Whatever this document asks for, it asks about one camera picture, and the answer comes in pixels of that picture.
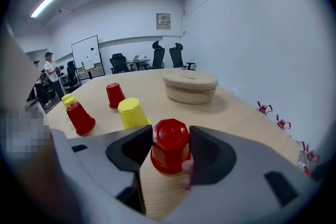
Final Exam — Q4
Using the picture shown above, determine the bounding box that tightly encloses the long ceiling light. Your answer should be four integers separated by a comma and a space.
30, 0, 59, 18

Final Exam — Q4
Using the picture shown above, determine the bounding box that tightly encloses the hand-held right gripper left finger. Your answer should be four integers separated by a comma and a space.
51, 125, 158, 224

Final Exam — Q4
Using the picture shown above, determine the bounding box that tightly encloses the person's grey sweatshirt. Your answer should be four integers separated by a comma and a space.
0, 23, 35, 111

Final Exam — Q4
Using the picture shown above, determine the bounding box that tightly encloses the grey wall electrical panel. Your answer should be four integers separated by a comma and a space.
156, 13, 171, 30

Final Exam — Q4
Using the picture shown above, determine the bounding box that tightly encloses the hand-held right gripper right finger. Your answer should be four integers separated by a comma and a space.
162, 125, 316, 224

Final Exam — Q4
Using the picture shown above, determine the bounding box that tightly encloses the round dark table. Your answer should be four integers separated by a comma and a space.
125, 59, 152, 71

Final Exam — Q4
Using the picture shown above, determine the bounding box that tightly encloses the black office chair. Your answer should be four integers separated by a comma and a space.
109, 52, 134, 74
146, 40, 166, 70
62, 60, 79, 90
169, 42, 197, 71

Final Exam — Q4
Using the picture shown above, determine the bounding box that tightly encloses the beige woven rope basket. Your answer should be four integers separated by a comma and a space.
162, 70, 218, 105

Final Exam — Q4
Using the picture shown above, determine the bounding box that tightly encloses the white whiteboard on stand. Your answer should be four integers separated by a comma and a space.
71, 35, 106, 77

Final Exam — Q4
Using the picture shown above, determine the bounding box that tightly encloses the white box appliance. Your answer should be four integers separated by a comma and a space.
81, 58, 95, 71

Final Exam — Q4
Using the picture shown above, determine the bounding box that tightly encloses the red paper cup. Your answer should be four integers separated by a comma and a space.
106, 83, 126, 109
66, 101, 96, 137
150, 118, 192, 175

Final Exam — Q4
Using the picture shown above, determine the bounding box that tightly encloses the light wooden standing table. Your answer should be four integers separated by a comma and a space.
77, 65, 103, 81

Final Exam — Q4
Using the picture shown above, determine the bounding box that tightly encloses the person's right hand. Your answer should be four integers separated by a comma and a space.
180, 159, 194, 190

